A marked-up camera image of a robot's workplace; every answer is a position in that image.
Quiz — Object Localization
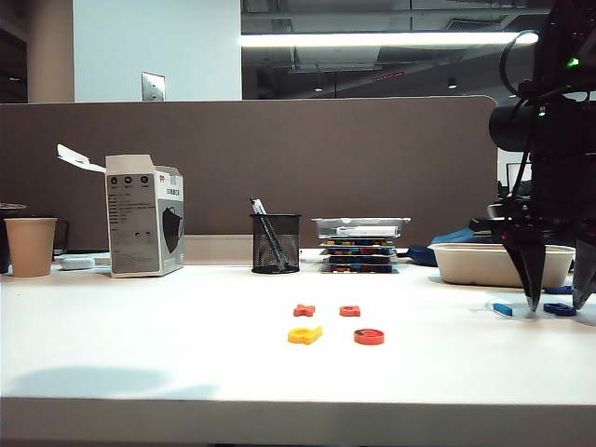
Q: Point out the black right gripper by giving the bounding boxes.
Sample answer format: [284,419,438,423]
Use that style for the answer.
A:
[469,153,596,314]

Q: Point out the orange letter o magnet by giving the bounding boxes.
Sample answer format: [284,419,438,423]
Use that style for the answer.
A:
[352,327,387,346]

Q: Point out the yellow letter d magnet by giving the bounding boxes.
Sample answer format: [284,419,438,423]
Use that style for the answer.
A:
[287,325,324,346]

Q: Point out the beige oval pulp container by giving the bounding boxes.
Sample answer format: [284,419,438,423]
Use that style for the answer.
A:
[427,242,578,291]

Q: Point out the blue rubber slipper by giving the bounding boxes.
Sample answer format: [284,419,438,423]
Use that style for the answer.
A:
[406,226,495,268]

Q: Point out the computer monitor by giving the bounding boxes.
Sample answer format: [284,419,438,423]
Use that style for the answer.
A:
[505,161,534,197]

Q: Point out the clear plastic tray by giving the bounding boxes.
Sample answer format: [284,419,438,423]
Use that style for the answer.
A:
[309,216,412,241]

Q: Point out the black mesh pen holder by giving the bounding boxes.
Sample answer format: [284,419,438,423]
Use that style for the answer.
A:
[249,213,303,276]

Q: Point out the long ceiling light strip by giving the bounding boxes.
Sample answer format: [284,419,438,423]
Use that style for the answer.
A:
[238,32,542,49]

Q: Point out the black white pen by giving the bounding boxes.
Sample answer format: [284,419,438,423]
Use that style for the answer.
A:
[250,196,289,272]

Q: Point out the brown fabric desk divider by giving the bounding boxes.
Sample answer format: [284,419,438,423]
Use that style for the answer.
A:
[0,94,499,239]

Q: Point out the grey white mask box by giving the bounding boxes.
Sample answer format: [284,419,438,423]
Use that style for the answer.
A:
[56,143,186,279]

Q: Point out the small white plastic case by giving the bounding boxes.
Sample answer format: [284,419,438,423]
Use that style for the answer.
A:
[60,256,97,271]

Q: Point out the tan paper cup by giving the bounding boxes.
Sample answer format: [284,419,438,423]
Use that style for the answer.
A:
[4,217,59,279]

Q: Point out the beige round column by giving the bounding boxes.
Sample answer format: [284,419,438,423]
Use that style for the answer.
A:
[26,0,76,105]

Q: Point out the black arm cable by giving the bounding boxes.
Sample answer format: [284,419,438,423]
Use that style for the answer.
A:
[498,29,542,202]

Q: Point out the silver wall plate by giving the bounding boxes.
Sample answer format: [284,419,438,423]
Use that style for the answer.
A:
[141,72,168,103]

